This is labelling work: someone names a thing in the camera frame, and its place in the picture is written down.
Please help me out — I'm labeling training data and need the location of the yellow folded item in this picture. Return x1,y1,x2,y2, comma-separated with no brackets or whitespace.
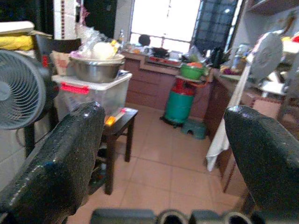
0,35,36,51

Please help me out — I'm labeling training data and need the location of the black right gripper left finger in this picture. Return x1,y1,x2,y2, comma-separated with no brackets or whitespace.
0,100,106,224

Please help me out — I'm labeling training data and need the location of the large steel basin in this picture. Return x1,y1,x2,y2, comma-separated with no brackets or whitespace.
70,55,126,84

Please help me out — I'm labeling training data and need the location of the small green step stool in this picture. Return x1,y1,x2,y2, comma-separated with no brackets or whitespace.
181,120,207,140

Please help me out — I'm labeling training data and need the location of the dark wooden stool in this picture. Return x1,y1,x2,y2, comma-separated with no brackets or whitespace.
100,107,139,196

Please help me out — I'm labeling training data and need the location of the clear storage box white lid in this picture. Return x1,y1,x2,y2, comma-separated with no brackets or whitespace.
51,73,133,117

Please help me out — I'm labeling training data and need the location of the brown kitchen counter cabinet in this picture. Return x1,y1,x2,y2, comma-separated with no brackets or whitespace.
122,51,234,140

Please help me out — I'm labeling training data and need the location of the grey round fan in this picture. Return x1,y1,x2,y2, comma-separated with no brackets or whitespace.
0,49,57,130

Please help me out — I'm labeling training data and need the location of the bright kitchen window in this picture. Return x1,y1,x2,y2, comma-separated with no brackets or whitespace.
129,0,201,53

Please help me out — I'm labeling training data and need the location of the red and green gas cylinder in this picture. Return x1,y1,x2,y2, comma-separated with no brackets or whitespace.
161,78,196,124

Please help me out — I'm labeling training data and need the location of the black kettle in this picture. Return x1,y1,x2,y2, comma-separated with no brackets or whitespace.
210,46,225,68

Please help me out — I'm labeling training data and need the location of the white hanging towel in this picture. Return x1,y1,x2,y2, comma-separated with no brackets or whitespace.
206,63,250,172

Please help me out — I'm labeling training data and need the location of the orange and white box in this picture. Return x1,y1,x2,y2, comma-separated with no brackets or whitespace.
104,108,128,126

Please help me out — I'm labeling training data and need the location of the white round fan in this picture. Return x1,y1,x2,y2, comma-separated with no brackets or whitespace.
247,31,285,82

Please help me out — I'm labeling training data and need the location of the clear plastic bag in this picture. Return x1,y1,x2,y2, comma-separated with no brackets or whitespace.
70,25,122,60

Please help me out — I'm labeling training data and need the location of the black wok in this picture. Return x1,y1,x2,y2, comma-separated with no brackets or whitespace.
151,46,170,59

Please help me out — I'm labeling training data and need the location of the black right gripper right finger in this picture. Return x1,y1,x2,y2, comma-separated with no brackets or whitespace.
223,105,299,217

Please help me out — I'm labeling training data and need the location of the green plastic basin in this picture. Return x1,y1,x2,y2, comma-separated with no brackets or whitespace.
179,62,206,80

